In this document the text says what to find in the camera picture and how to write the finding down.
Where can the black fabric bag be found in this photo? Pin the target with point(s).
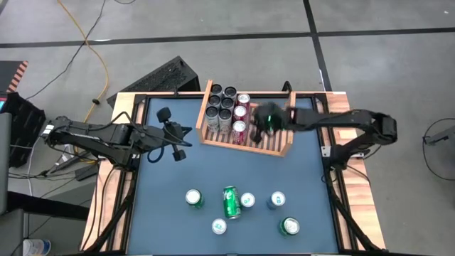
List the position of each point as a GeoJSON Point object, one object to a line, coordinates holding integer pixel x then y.
{"type": "Point", "coordinates": [25, 124]}

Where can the green Sprite can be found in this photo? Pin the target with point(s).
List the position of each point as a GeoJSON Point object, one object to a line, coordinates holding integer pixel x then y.
{"type": "Point", "coordinates": [291, 226]}
{"type": "Point", "coordinates": [193, 196]}
{"type": "Point", "coordinates": [231, 202]}

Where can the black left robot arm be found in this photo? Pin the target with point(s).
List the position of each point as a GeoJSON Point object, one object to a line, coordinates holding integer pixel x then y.
{"type": "Point", "coordinates": [106, 135]}

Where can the black board with orange stripes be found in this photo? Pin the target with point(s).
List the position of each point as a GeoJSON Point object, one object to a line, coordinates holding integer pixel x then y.
{"type": "Point", "coordinates": [10, 73]}

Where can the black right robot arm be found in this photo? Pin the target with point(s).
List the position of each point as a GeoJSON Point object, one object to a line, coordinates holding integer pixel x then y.
{"type": "Point", "coordinates": [337, 119]}

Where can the black metal table frame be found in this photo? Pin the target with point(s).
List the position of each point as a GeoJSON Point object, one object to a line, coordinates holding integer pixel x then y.
{"type": "Point", "coordinates": [139, 98]}

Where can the black clamp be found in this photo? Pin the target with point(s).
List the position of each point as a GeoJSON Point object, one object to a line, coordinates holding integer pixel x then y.
{"type": "Point", "coordinates": [287, 87]}

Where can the black power brick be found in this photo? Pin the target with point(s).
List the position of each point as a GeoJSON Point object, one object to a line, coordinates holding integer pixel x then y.
{"type": "Point", "coordinates": [87, 173]}

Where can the red Coca-Cola can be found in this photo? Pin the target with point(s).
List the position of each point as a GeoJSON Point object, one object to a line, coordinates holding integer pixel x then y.
{"type": "Point", "coordinates": [239, 128]}
{"type": "Point", "coordinates": [243, 99]}
{"type": "Point", "coordinates": [240, 112]}

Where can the black floor bar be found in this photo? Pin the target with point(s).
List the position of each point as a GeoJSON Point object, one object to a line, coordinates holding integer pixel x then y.
{"type": "Point", "coordinates": [42, 204]}

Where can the blue silver Red Bull can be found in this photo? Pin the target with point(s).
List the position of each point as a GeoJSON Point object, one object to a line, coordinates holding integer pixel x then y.
{"type": "Point", "coordinates": [277, 199]}
{"type": "Point", "coordinates": [219, 226]}
{"type": "Point", "coordinates": [247, 199]}

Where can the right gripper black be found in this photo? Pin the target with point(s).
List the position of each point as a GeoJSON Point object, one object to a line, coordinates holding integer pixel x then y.
{"type": "Point", "coordinates": [270, 119]}

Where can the grey cabinet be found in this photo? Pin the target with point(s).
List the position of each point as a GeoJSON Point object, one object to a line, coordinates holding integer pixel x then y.
{"type": "Point", "coordinates": [4, 160]}

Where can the white and blue object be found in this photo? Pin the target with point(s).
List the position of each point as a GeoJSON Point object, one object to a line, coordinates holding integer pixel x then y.
{"type": "Point", "coordinates": [35, 247]}

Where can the wooden slatted shelf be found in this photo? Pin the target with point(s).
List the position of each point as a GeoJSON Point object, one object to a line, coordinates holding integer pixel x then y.
{"type": "Point", "coordinates": [204, 106]}

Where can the white can with black lid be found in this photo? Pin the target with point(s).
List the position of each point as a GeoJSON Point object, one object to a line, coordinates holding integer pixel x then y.
{"type": "Point", "coordinates": [214, 100]}
{"type": "Point", "coordinates": [227, 103]}
{"type": "Point", "coordinates": [212, 113]}
{"type": "Point", "coordinates": [230, 92]}
{"type": "Point", "coordinates": [216, 89]}
{"type": "Point", "coordinates": [225, 115]}

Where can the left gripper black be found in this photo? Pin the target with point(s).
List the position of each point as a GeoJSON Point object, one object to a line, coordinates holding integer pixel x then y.
{"type": "Point", "coordinates": [170, 133]}

